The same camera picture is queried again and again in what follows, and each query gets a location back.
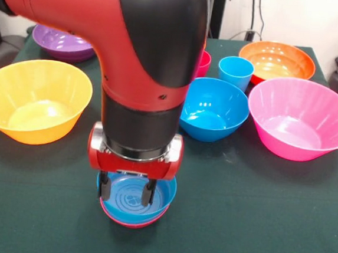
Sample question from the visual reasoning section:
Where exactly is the blue plastic cup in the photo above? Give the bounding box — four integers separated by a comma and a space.
215, 55, 256, 94

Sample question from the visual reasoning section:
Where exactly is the black wall cable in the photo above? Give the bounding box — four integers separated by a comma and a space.
255, 0, 269, 34

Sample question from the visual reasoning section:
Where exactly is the orange plastic bowl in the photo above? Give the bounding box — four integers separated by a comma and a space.
236, 38, 318, 90

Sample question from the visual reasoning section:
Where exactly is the red plastic cup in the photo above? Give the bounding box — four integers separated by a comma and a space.
194, 48, 213, 80

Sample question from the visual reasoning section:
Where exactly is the large yellow-orange plastic bowl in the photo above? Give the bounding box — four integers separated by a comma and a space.
0, 55, 96, 150

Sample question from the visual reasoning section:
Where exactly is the small translucent blue bowl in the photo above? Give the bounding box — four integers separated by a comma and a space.
93, 169, 179, 228

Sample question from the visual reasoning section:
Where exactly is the dark green tablecloth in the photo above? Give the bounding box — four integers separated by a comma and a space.
0, 18, 338, 253

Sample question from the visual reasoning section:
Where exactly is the large pink plastic bowl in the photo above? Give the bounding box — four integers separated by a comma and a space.
243, 74, 338, 165

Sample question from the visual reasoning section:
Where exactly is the opaque blue plastic bowl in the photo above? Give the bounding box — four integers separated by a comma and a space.
177, 75, 253, 146

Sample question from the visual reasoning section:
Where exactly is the small red plastic bowl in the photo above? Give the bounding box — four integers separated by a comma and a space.
97, 196, 170, 232

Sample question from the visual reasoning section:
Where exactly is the purple plastic bowl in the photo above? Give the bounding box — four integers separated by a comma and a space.
29, 23, 97, 65

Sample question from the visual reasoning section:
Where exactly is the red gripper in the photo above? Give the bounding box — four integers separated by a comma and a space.
83, 121, 186, 210

